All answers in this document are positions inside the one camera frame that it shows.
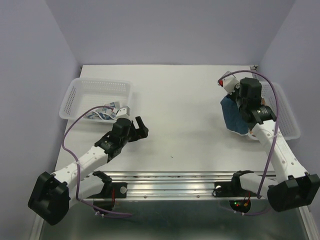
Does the white blue print towel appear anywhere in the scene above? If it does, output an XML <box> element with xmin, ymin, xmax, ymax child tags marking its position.
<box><xmin>83</xmin><ymin>101</ymin><xmax>121</xmax><ymax>121</ymax></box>

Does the dark blue towel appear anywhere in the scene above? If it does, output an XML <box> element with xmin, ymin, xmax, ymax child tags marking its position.
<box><xmin>220</xmin><ymin>96</ymin><xmax>249</xmax><ymax>136</ymax></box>

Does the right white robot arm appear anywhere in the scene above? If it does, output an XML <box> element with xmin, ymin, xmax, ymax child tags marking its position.
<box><xmin>230</xmin><ymin>77</ymin><xmax>320</xmax><ymax>212</ymax></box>

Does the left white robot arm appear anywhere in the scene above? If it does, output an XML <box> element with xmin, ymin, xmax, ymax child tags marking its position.
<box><xmin>28</xmin><ymin>116</ymin><xmax>149</xmax><ymax>226</ymax></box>

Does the right white plastic basket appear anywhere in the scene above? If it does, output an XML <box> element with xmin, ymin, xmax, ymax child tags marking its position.
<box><xmin>260</xmin><ymin>81</ymin><xmax>301</xmax><ymax>141</ymax></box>

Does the white plastic basket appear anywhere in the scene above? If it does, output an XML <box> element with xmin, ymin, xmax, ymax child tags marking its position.
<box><xmin>260</xmin><ymin>81</ymin><xmax>301</xmax><ymax>141</ymax></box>
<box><xmin>59</xmin><ymin>77</ymin><xmax>133</xmax><ymax>121</ymax></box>

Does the left white plastic basket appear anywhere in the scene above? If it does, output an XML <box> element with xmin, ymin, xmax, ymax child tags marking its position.
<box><xmin>59</xmin><ymin>77</ymin><xmax>133</xmax><ymax>121</ymax></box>

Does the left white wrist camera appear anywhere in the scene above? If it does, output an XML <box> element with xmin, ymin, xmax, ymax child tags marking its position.
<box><xmin>116</xmin><ymin>106</ymin><xmax>131</xmax><ymax>119</ymax></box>

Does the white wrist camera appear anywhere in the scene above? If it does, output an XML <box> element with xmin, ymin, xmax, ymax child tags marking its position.
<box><xmin>116</xmin><ymin>106</ymin><xmax>131</xmax><ymax>119</ymax></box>
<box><xmin>217</xmin><ymin>71</ymin><xmax>240</xmax><ymax>95</ymax></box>

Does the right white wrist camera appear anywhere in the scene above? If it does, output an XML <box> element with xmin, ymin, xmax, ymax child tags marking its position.
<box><xmin>217</xmin><ymin>71</ymin><xmax>240</xmax><ymax>95</ymax></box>

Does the aluminium mounting rail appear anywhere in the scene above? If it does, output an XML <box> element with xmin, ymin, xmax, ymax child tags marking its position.
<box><xmin>79</xmin><ymin>171</ymin><xmax>261</xmax><ymax>202</ymax></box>

